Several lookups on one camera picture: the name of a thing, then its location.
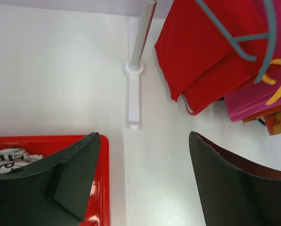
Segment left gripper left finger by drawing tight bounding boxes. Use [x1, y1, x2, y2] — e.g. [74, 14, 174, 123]
[0, 132, 100, 226]

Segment newspaper print trousers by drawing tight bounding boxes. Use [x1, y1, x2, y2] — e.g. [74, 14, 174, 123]
[0, 147, 43, 174]

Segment red plastic tray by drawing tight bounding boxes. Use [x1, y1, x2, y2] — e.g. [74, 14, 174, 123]
[0, 134, 110, 226]

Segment orange plastic hanger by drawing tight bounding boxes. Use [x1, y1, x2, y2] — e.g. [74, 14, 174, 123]
[262, 58, 281, 105]

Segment teal hanger of newspaper trousers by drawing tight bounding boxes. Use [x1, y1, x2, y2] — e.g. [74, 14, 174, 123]
[196, 0, 277, 83]

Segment pink trousers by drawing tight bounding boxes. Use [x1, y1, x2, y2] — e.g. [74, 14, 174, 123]
[225, 0, 281, 122]

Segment red trousers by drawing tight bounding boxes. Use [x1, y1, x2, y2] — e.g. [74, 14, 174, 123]
[155, 0, 268, 115]

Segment orange camouflage trousers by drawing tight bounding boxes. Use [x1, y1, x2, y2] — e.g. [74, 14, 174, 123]
[242, 107, 281, 136]

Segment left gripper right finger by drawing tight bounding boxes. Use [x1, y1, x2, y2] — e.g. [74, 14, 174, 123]
[189, 131, 281, 226]

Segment white metal clothes rack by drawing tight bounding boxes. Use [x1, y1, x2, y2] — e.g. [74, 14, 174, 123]
[124, 0, 157, 130]

